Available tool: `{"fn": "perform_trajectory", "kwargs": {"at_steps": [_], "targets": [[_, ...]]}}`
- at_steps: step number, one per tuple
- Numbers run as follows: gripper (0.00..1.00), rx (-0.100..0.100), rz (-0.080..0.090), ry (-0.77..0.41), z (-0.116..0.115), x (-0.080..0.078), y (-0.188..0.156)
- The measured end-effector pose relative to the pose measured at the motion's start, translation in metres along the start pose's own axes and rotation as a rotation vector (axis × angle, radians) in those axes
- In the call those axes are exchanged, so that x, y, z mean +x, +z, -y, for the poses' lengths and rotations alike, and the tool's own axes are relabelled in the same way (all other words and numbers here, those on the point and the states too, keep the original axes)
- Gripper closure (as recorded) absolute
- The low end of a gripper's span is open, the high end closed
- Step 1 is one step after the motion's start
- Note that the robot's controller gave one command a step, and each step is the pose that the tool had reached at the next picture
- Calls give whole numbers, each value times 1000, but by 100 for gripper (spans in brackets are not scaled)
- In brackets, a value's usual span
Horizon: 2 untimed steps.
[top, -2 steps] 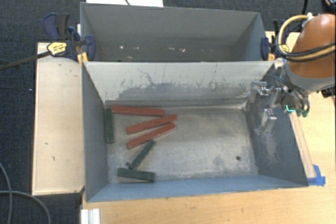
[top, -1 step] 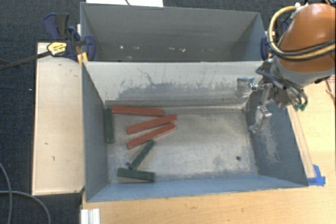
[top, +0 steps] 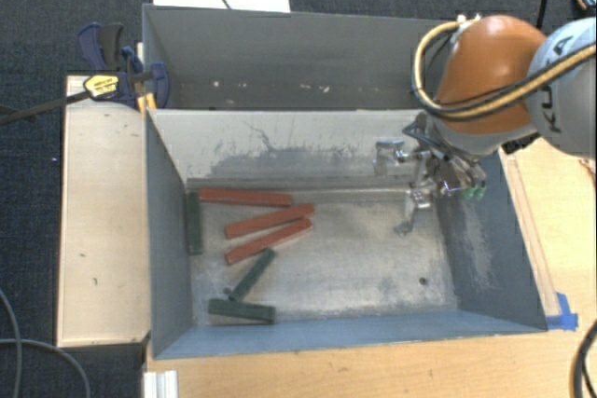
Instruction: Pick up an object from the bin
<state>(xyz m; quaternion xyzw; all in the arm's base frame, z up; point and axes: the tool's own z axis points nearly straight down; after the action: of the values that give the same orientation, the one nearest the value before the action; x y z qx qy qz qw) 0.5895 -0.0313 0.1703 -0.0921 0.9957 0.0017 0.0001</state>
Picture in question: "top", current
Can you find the red-brown flat block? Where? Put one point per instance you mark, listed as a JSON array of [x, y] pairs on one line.
[[268, 241], [270, 221], [245, 196]]

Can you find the pale wood flat board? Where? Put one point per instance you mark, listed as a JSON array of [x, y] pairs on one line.
[[105, 219]]

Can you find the grey metal bin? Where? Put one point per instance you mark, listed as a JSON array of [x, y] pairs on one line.
[[354, 265]]

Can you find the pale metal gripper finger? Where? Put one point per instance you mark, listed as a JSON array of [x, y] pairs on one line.
[[387, 150], [420, 200]]

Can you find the dark green flat block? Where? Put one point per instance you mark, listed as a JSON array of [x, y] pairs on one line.
[[252, 275], [194, 223], [242, 311]]

